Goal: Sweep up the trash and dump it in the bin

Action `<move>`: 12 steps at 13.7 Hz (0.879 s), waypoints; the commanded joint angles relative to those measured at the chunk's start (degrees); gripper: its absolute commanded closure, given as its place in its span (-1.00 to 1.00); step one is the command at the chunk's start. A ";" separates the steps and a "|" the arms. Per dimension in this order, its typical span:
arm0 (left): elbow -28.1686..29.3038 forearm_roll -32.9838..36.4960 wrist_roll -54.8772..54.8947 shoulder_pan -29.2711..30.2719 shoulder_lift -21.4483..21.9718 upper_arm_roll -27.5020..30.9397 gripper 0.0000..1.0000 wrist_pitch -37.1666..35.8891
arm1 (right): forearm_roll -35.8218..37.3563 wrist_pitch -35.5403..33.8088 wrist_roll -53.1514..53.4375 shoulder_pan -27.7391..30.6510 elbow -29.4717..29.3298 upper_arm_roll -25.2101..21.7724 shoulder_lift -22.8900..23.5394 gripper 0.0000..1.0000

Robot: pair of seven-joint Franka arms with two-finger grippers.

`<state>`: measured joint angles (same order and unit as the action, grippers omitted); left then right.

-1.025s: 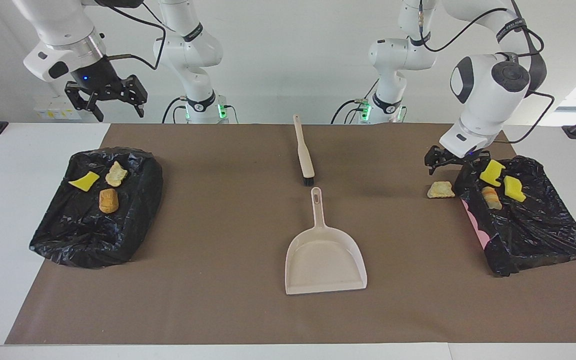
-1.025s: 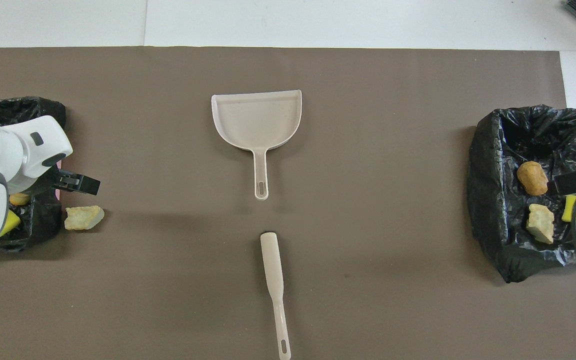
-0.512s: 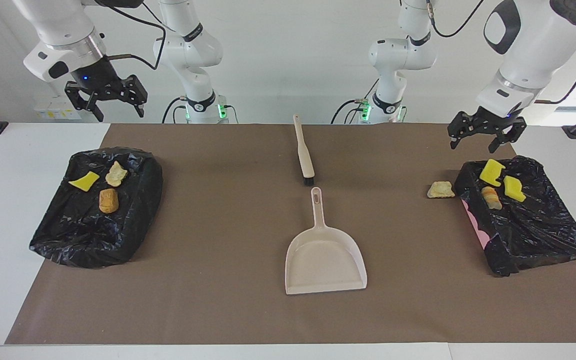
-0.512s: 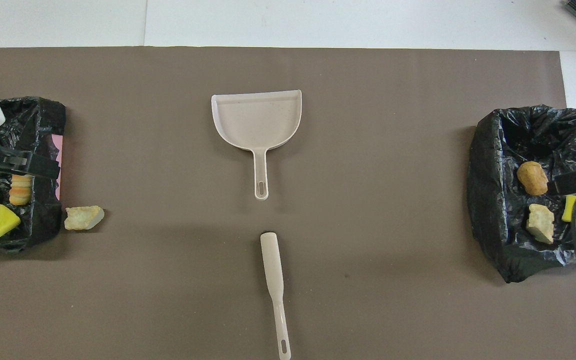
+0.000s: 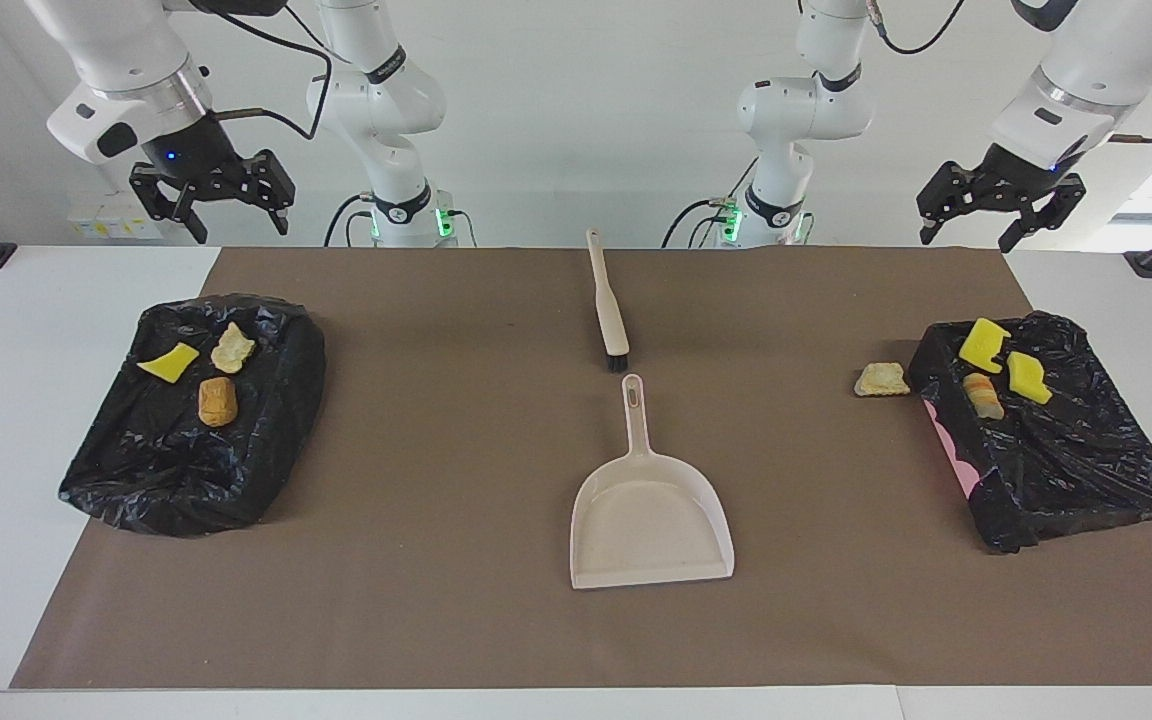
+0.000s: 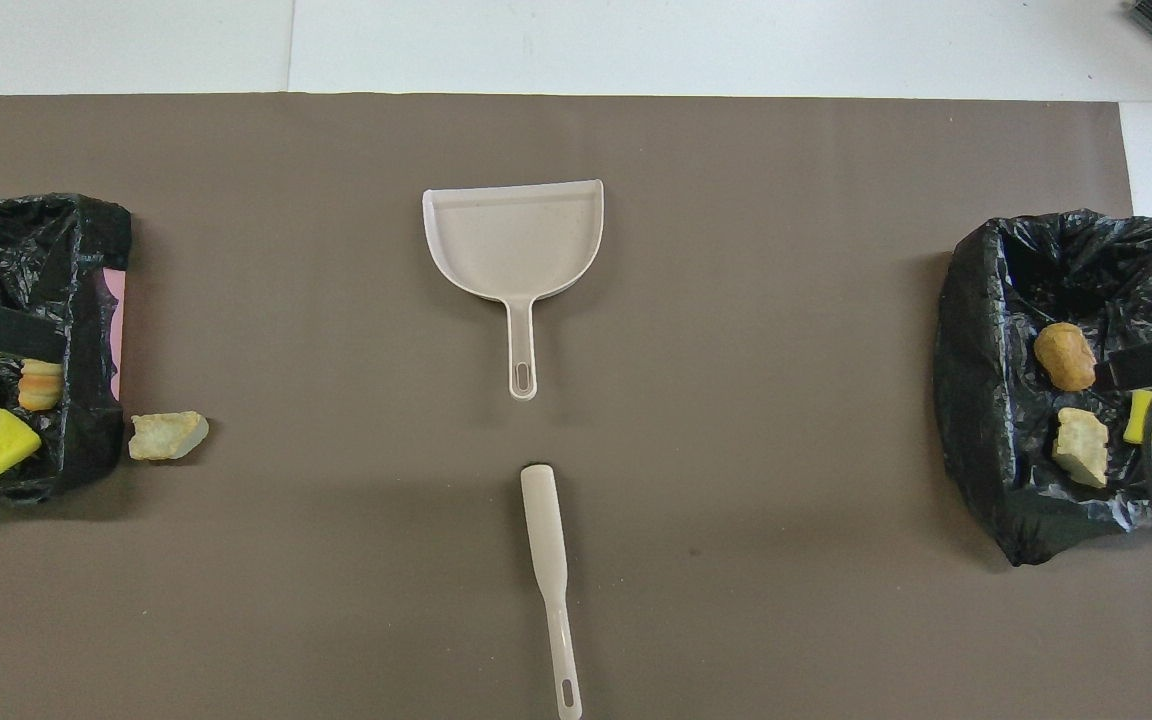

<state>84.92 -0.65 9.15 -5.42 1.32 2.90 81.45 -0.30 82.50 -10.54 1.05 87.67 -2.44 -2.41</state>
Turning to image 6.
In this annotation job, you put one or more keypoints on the beige plastic dustpan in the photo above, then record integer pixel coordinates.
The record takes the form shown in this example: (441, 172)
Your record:
(516, 245)

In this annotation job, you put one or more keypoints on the beige brush with black bristles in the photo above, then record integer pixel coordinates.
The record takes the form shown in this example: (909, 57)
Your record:
(544, 520)

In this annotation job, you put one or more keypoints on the elongated pale beige sponge chunk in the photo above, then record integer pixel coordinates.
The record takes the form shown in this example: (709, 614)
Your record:
(168, 436)

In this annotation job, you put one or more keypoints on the brown yellow sponge chunk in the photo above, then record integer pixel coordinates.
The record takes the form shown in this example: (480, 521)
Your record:
(1066, 357)

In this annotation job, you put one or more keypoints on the orange beige sponge chunk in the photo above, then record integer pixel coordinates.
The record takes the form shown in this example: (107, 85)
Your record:
(1081, 445)

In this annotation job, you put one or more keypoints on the rounded pale beige sponge chunk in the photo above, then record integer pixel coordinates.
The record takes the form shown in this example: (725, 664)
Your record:
(40, 385)

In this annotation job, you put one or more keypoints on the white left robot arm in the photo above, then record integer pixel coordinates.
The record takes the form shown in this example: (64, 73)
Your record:
(6, 330)

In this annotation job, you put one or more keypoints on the black trash bag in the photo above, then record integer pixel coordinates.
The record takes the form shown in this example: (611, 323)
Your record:
(36, 250)
(996, 400)

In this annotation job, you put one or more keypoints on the pink plastic bin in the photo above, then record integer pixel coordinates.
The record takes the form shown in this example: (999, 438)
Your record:
(116, 330)

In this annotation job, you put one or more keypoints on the brown paper table mat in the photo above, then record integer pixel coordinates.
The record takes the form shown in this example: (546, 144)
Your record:
(636, 150)

